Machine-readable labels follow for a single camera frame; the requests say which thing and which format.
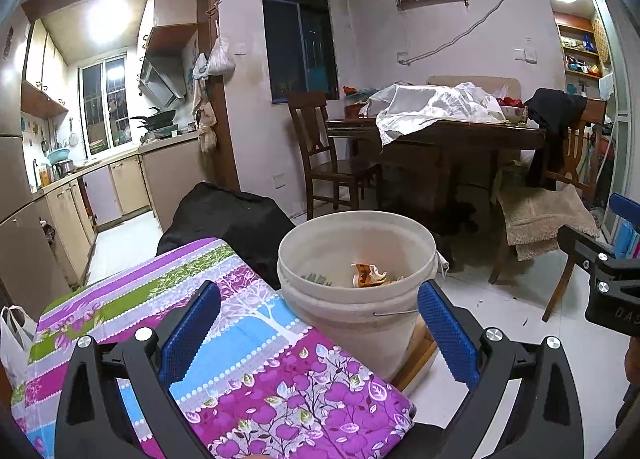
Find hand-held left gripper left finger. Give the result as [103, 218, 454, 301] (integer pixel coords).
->
[54, 280, 222, 459]

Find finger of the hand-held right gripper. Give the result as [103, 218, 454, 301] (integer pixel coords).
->
[557, 225, 640, 296]
[609, 193, 640, 260]

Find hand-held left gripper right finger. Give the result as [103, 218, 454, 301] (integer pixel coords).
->
[417, 280, 586, 459]

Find white plastic bucket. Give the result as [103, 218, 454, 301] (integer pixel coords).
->
[276, 210, 447, 380]

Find crushed orange carton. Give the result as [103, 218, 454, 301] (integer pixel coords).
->
[351, 263, 388, 287]

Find person's right hand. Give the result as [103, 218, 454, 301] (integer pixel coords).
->
[616, 351, 640, 427]

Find wooden board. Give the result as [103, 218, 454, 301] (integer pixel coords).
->
[390, 319, 441, 392]

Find wooden chair with towel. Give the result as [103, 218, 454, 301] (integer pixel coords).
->
[490, 99, 608, 322]

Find beige towel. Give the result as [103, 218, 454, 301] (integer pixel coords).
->
[492, 174, 601, 262]

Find black bag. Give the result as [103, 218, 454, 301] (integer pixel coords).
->
[156, 182, 297, 290]

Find purple floral tablecloth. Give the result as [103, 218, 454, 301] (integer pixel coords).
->
[11, 237, 417, 459]

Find black jacket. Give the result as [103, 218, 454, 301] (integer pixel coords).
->
[524, 87, 588, 187]

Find bowl of red fruit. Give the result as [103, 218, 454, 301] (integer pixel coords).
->
[495, 96, 526, 122]

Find beige kitchen base cabinets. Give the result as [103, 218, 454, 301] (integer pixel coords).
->
[30, 131, 211, 285]

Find dark wooden dining table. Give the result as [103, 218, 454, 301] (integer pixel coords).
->
[325, 111, 548, 240]

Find white plastic shopping bag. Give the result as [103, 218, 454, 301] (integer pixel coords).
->
[0, 305, 38, 395]

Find hanging cloth bags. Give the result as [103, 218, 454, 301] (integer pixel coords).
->
[190, 53, 218, 154]

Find white plastic sheet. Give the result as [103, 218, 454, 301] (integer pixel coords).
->
[367, 82, 506, 146]

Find black wok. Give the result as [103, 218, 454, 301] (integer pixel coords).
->
[130, 108, 177, 132]

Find grey refrigerator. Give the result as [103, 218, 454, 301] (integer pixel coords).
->
[0, 29, 73, 310]

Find dark wooden chair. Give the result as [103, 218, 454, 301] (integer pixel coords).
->
[287, 90, 383, 220]

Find kitchen window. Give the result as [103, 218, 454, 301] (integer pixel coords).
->
[77, 55, 132, 157]

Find steel range hood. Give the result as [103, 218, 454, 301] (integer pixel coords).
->
[138, 59, 188, 107]

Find hanging white plastic bag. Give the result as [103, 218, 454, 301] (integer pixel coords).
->
[206, 19, 237, 76]

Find dark window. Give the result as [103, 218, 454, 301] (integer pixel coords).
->
[261, 0, 340, 104]

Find kitchen ceiling light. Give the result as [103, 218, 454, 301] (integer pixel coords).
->
[85, 0, 138, 44]

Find wooden wall shelf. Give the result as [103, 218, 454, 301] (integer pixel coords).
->
[552, 11, 613, 84]

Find wall socket with cable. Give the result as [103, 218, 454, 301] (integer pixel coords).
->
[397, 0, 558, 64]

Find wall kitchen cabinets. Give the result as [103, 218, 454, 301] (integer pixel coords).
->
[20, 19, 71, 117]

